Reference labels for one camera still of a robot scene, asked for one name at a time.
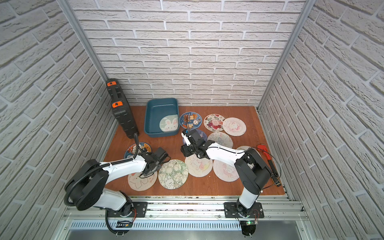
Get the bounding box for cream pink character coaster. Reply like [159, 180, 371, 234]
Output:
[185, 155, 213, 178]

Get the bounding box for green bunnies coaster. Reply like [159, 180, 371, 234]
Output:
[158, 160, 189, 190]

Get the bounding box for beige bear bow coaster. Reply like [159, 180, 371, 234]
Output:
[128, 172, 158, 192]

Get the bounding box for teal storage box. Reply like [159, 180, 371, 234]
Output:
[144, 98, 180, 138]

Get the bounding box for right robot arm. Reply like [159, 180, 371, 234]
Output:
[181, 130, 278, 215]

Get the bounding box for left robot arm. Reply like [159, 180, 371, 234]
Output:
[64, 148, 169, 217]

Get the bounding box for lavender bear coaster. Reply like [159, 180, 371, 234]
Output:
[182, 129, 208, 145]

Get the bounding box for blue cartoon animals coaster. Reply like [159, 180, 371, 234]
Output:
[179, 112, 203, 130]

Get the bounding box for white butterfly coaster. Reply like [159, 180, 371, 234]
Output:
[208, 132, 234, 149]

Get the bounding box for floral pink coaster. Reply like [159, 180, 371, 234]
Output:
[203, 114, 226, 132]

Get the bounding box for pink piglet coaster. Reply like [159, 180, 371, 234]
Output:
[213, 160, 239, 182]

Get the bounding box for white pink sketch coaster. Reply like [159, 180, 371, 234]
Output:
[223, 118, 247, 137]

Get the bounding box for white dog face coaster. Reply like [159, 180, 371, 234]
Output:
[237, 146, 251, 151]

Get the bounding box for black orange tool case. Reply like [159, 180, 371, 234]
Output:
[107, 79, 139, 139]

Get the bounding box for black screwdriver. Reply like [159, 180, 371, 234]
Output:
[268, 160, 281, 187]

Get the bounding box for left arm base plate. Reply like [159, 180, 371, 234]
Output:
[109, 202, 148, 218]

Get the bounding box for aluminium rail frame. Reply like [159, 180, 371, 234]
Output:
[57, 196, 311, 235]

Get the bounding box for red handled tool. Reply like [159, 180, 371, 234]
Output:
[257, 145, 272, 161]

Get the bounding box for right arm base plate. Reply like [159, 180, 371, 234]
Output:
[224, 201, 265, 219]

